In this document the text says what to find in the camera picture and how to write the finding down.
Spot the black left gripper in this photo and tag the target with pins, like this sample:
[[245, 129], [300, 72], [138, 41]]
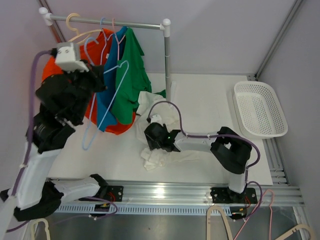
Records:
[[96, 73]]

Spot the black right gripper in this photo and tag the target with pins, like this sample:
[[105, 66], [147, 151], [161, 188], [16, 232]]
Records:
[[153, 145]]

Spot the white t shirt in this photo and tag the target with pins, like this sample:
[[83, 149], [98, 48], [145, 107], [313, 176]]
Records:
[[167, 115]]

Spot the light blue wire hanger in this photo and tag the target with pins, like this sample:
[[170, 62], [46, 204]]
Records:
[[122, 69]]

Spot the green t shirt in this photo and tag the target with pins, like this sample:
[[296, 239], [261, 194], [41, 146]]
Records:
[[131, 79]]

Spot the pink wire hanger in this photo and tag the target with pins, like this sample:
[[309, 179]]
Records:
[[118, 41]]

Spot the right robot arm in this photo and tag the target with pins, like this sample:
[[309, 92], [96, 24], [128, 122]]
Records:
[[228, 148]]

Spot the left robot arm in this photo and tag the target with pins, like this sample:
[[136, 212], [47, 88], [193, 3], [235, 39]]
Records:
[[64, 99]]

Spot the blue t shirt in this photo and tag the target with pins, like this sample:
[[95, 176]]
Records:
[[105, 119]]

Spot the cream plastic hanger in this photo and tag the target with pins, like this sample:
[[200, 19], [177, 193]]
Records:
[[80, 37]]

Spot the cream hanger bottom left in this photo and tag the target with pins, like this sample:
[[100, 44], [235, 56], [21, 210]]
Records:
[[39, 224]]

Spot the cream hanger bottom right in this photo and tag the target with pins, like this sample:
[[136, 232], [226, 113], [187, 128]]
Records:
[[297, 228]]

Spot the white clothes rack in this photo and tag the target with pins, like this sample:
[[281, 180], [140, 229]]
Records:
[[165, 27]]

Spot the white perforated basket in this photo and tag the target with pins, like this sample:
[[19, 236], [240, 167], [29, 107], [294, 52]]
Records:
[[258, 110]]

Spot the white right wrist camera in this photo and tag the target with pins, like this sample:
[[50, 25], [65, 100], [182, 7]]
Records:
[[156, 118]]

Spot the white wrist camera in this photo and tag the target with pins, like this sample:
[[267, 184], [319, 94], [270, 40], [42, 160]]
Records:
[[156, 118], [68, 57]]

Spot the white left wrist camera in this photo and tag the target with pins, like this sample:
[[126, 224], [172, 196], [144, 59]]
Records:
[[68, 57]]

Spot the aluminium mounting rail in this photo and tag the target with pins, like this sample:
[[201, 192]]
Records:
[[158, 198]]

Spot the pink wire hanger below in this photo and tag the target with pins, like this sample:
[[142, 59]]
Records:
[[270, 217]]

